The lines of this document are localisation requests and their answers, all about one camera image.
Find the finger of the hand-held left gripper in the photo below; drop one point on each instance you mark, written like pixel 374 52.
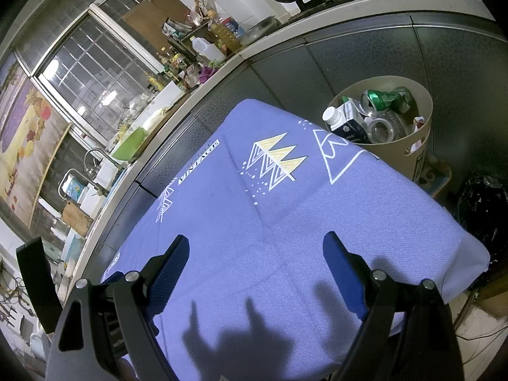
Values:
pixel 114 278

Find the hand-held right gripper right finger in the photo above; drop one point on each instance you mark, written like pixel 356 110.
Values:
pixel 345 276

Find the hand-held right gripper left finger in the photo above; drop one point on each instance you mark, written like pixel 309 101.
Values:
pixel 168 278

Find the beige waste bin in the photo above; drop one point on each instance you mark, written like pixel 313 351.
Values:
pixel 401 158

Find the dark carton with white cap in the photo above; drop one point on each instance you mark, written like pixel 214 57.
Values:
pixel 349 127

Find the clear plastic water bottle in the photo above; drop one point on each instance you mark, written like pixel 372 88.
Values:
pixel 387 129

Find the crushed green drink can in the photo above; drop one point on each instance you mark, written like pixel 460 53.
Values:
pixel 383 98

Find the wooden cutting board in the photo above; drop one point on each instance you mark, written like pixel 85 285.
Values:
pixel 77 219

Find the blue printed tablecloth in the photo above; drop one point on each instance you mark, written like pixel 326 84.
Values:
pixel 278 214

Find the blue and white container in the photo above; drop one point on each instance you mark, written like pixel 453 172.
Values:
pixel 73 188

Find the angular metal faucet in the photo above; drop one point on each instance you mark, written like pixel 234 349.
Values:
pixel 65 176

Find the curved metal faucet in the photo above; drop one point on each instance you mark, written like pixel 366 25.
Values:
pixel 93 151

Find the green plastic basin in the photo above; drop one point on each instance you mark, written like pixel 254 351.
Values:
pixel 129 145

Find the black plastic bag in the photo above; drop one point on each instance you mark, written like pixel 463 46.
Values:
pixel 484 214

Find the white foam box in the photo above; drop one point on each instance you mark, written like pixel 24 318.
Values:
pixel 168 94

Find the barred window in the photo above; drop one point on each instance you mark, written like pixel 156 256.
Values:
pixel 91 71

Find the row of sauce bottles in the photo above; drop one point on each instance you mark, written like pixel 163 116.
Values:
pixel 174 67

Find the grey kitchen counter cabinet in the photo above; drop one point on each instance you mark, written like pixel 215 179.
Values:
pixel 357 51

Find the white plastic jug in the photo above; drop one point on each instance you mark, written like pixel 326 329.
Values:
pixel 208 51

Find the yellow cooking oil bottle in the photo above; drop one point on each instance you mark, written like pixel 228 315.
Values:
pixel 226 35

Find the brown cardboard sheet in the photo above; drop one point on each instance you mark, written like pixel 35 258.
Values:
pixel 154 20

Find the metal bowl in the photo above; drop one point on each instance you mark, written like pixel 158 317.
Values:
pixel 260 29

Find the wall poster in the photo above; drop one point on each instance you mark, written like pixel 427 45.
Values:
pixel 27 147

